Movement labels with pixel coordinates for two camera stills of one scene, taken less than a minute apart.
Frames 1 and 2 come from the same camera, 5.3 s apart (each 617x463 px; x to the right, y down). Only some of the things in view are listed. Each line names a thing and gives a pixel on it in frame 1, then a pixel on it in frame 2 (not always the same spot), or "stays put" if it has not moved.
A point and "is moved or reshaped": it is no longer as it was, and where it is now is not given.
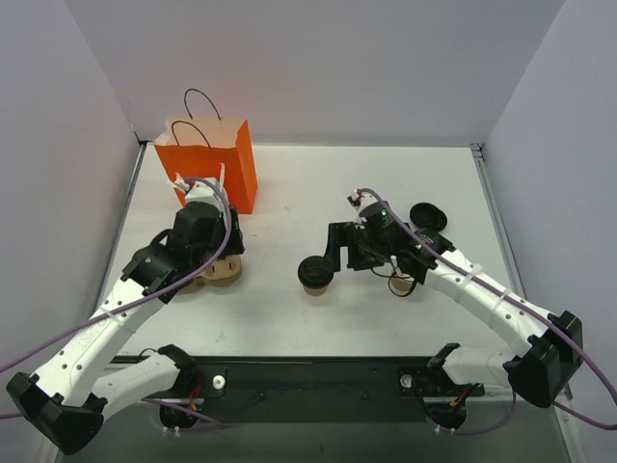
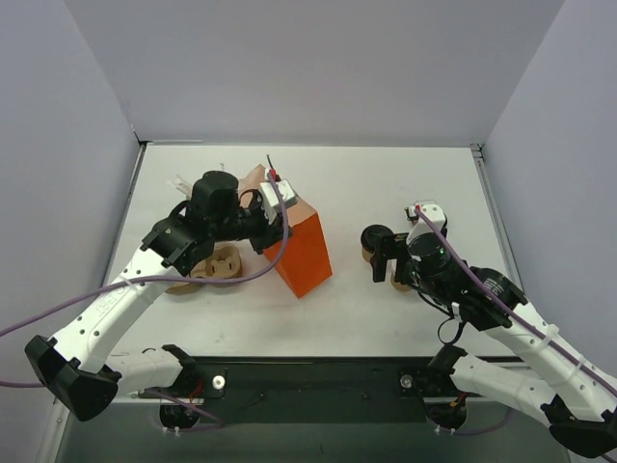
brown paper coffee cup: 315,291 is moved or reshaped
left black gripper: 233,236 to 269,236
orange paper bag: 194,149 to 305,261
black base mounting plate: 322,390 stays put
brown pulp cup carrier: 225,271 stays put
